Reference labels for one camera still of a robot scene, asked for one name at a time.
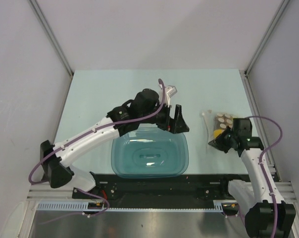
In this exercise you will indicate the teal transparent plastic container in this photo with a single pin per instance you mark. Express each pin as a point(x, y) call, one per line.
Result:
point(149, 152)

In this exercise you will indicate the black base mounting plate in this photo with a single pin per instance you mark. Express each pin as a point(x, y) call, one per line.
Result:
point(234, 181)

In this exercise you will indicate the right aluminium corner post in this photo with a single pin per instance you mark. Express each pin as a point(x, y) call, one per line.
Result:
point(267, 35)

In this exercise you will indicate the aluminium front frame rail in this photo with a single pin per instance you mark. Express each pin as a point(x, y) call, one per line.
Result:
point(113, 191)

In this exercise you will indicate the clear polka dot zip bag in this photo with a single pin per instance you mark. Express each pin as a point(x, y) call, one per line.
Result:
point(216, 120)

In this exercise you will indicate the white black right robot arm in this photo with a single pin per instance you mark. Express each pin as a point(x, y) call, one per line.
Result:
point(266, 213)

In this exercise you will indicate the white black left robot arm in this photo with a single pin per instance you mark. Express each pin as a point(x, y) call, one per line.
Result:
point(57, 159)

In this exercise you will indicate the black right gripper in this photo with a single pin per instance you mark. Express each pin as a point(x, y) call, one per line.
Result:
point(218, 143)

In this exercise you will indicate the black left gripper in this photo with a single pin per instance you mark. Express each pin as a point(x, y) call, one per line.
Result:
point(179, 125)

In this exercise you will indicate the yellow fake lemon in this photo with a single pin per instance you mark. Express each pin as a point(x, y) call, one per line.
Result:
point(217, 132)

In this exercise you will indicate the aluminium corner post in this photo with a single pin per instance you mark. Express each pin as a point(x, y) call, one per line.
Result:
point(267, 35)
point(38, 12)

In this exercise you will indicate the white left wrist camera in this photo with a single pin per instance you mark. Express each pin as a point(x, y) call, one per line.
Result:
point(170, 91)

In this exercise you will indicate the left aluminium corner post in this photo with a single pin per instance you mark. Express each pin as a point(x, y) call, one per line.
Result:
point(38, 12)

